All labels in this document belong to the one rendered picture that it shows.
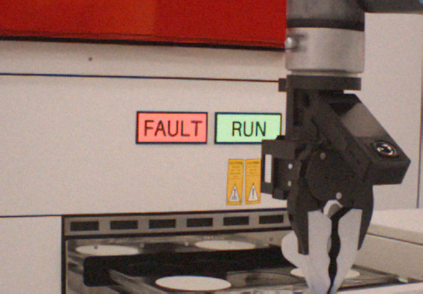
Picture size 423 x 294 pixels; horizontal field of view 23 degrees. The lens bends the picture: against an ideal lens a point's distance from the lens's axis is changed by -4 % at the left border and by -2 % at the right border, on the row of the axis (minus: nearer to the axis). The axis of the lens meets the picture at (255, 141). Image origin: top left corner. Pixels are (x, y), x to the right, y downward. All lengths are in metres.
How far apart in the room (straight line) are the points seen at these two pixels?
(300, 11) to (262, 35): 0.60
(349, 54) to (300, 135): 0.09
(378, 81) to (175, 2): 2.21
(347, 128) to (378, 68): 2.72
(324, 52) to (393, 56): 2.74
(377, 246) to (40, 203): 0.51
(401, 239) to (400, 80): 2.19
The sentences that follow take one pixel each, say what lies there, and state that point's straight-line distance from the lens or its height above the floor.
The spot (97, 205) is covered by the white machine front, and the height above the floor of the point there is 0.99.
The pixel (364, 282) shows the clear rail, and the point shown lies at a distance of 1.48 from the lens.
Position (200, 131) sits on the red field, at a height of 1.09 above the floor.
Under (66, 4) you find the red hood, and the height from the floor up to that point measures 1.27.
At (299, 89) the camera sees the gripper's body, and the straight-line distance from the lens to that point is 1.01.
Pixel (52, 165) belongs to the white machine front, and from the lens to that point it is 1.48.
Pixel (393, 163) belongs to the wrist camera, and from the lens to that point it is 0.92.
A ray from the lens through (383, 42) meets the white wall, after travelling 3.68.
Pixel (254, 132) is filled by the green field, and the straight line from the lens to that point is 1.62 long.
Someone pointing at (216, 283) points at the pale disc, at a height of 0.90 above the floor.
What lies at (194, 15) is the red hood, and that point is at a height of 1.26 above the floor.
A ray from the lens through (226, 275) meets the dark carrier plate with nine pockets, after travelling 1.49.
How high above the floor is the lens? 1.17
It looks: 3 degrees down
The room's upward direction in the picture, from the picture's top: 2 degrees clockwise
